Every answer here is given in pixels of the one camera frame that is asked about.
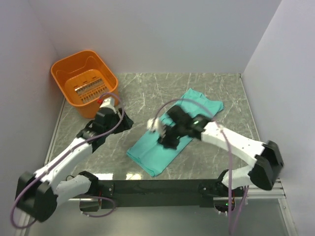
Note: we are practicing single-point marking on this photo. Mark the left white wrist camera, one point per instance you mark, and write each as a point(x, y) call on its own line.
point(107, 103)

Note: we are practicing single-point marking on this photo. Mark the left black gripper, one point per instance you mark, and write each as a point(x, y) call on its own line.
point(127, 123)

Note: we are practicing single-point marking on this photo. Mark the orange plastic basket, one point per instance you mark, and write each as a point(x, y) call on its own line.
point(83, 77)

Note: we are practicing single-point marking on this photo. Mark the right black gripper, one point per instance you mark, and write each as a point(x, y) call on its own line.
point(166, 142)

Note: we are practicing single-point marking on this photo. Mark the aluminium frame rail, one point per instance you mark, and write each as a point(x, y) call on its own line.
point(52, 142)

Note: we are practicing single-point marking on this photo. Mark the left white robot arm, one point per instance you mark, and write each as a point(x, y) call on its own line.
point(40, 193)

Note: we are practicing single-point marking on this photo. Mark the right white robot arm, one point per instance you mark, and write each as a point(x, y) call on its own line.
point(264, 161)

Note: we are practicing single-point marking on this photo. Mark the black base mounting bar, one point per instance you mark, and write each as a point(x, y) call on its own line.
point(160, 193)

